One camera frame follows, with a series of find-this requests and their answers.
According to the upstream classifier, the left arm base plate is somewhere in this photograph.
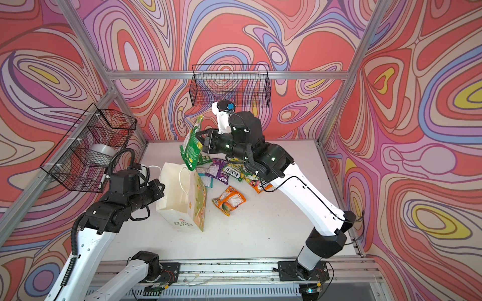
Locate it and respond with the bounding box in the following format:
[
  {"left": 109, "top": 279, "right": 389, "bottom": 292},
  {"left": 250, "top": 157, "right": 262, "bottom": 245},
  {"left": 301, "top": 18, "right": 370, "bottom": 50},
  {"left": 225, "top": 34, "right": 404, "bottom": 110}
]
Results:
[{"left": 143, "top": 262, "right": 181, "bottom": 285}]

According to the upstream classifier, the white paper bag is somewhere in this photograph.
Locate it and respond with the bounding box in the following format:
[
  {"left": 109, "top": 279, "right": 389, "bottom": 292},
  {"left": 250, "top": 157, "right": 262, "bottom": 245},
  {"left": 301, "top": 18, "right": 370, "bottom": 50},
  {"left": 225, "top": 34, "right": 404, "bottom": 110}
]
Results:
[{"left": 156, "top": 163, "right": 207, "bottom": 232}]

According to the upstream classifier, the black wire basket back wall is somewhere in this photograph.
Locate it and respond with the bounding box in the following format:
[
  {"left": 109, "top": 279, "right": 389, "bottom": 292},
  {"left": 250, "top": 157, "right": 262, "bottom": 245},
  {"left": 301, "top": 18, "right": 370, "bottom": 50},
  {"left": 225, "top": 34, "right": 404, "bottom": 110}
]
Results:
[{"left": 189, "top": 63, "right": 272, "bottom": 110}]

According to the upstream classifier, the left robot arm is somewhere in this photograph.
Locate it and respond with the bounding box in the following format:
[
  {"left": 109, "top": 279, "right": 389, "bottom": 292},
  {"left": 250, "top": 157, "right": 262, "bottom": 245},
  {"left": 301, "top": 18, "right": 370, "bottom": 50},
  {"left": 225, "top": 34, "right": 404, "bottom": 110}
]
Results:
[{"left": 46, "top": 169, "right": 165, "bottom": 300}]

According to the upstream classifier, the purple snack bag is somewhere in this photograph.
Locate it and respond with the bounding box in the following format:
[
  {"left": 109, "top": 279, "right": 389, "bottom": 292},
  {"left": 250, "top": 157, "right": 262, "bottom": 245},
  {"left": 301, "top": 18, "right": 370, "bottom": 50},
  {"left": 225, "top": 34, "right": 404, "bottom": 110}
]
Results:
[{"left": 205, "top": 158, "right": 229, "bottom": 184}]

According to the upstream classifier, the orange snack bag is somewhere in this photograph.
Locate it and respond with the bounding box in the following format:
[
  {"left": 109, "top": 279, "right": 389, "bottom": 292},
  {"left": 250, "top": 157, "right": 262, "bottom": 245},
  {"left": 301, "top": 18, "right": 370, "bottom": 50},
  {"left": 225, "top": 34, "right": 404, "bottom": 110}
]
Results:
[{"left": 212, "top": 186, "right": 246, "bottom": 216}]

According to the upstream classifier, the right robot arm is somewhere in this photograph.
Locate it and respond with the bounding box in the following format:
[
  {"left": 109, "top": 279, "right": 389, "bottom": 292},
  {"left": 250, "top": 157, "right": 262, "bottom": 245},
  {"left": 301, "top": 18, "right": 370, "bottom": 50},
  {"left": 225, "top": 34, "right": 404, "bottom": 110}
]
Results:
[{"left": 196, "top": 112, "right": 357, "bottom": 278}]

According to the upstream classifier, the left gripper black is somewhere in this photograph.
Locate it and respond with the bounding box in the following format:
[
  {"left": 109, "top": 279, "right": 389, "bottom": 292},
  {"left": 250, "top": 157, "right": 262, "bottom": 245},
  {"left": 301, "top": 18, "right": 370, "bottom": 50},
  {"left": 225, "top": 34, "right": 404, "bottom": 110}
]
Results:
[{"left": 127, "top": 178, "right": 166, "bottom": 214}]

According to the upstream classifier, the teal snack bag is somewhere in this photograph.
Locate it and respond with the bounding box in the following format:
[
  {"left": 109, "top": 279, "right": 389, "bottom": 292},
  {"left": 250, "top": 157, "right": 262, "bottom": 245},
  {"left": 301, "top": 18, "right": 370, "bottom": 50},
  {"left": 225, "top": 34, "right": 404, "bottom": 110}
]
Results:
[{"left": 196, "top": 167, "right": 213, "bottom": 188}]

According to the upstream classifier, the orange Fox's candy bag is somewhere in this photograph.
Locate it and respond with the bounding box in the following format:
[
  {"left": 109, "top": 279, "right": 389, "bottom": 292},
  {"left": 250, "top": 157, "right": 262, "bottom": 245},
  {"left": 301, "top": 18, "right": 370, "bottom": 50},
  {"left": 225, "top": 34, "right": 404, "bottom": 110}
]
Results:
[{"left": 244, "top": 173, "right": 272, "bottom": 194}]

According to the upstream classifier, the black wire basket wall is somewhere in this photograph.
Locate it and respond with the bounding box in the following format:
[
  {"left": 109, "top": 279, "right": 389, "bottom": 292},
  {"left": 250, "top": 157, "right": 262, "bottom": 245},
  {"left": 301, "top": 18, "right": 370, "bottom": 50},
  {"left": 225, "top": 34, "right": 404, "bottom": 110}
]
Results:
[
  {"left": 189, "top": 63, "right": 272, "bottom": 110},
  {"left": 40, "top": 104, "right": 137, "bottom": 193}
]

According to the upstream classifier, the green yellow Fox's candy bag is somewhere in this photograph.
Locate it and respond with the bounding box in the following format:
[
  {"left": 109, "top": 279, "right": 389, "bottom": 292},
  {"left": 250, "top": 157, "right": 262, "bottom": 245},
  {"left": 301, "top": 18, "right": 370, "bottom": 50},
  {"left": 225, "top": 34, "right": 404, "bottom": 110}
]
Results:
[{"left": 222, "top": 163, "right": 246, "bottom": 182}]

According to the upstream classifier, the green snack bag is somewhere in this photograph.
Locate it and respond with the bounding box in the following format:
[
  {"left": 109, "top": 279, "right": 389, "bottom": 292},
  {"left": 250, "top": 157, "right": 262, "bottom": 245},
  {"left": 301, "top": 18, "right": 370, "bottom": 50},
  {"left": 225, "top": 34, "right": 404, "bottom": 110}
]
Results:
[{"left": 179, "top": 115, "right": 212, "bottom": 171}]

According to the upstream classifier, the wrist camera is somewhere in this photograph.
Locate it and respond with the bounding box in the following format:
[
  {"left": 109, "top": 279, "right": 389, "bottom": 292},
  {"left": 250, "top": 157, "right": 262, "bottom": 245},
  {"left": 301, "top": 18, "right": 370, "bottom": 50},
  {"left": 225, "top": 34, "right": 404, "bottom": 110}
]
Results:
[
  {"left": 212, "top": 100, "right": 235, "bottom": 134},
  {"left": 129, "top": 163, "right": 150, "bottom": 178}
]

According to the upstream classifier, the black wire basket left wall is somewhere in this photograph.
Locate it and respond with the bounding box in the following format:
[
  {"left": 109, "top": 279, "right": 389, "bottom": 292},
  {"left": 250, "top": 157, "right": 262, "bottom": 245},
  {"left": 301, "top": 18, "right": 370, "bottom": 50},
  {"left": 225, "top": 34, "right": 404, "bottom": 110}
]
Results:
[{"left": 40, "top": 104, "right": 137, "bottom": 193}]

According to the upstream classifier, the silver tape roll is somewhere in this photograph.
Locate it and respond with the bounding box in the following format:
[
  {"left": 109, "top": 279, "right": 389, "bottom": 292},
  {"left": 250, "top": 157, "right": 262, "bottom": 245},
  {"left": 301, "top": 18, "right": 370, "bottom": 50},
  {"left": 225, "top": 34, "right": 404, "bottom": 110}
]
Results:
[{"left": 87, "top": 144, "right": 116, "bottom": 159}]

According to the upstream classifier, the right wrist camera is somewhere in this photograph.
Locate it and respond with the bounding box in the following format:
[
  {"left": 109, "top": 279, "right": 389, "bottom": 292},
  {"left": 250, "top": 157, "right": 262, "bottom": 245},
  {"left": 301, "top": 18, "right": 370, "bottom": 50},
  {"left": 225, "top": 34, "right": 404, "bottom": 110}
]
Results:
[{"left": 212, "top": 100, "right": 235, "bottom": 134}]

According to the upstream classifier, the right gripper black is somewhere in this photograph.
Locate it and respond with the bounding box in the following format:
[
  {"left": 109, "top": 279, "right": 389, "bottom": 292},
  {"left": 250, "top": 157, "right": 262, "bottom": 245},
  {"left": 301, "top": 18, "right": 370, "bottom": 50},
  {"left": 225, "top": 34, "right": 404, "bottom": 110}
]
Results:
[{"left": 196, "top": 128, "right": 252, "bottom": 162}]

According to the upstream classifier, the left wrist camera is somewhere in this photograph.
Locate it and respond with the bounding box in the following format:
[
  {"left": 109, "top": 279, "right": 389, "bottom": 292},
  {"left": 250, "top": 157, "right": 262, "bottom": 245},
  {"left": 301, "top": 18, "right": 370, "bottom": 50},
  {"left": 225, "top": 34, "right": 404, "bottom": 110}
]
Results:
[{"left": 129, "top": 163, "right": 150, "bottom": 178}]

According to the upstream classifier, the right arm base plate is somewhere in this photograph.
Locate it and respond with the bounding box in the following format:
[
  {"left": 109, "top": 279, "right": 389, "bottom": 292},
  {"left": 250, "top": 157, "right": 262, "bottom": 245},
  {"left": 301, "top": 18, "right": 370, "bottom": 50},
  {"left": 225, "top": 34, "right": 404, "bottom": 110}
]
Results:
[{"left": 272, "top": 261, "right": 330, "bottom": 283}]

